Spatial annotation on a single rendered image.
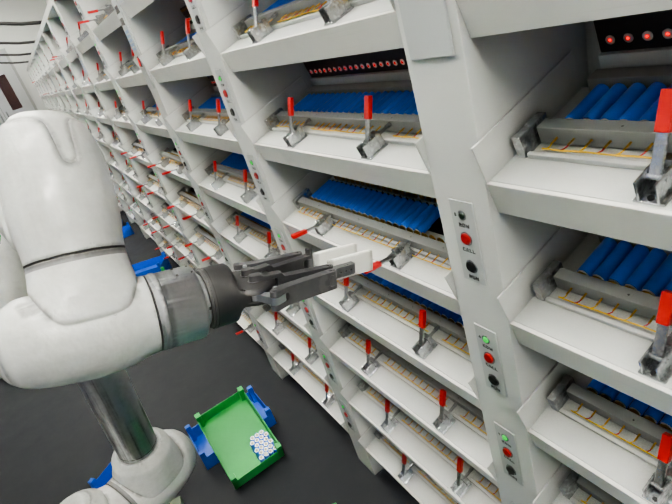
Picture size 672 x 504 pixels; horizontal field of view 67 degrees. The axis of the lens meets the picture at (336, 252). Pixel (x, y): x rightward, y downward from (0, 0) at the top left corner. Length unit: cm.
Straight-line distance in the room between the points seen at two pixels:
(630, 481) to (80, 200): 73
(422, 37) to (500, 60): 9
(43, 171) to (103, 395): 79
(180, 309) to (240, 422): 151
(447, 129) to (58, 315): 46
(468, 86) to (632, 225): 21
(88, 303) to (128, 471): 95
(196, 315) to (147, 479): 93
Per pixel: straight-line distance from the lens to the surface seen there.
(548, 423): 85
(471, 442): 110
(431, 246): 85
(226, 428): 207
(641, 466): 81
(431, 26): 60
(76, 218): 57
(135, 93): 255
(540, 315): 71
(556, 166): 60
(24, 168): 59
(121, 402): 132
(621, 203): 53
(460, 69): 59
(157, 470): 147
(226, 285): 60
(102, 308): 56
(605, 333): 68
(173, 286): 59
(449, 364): 97
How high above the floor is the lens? 137
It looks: 25 degrees down
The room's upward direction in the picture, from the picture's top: 18 degrees counter-clockwise
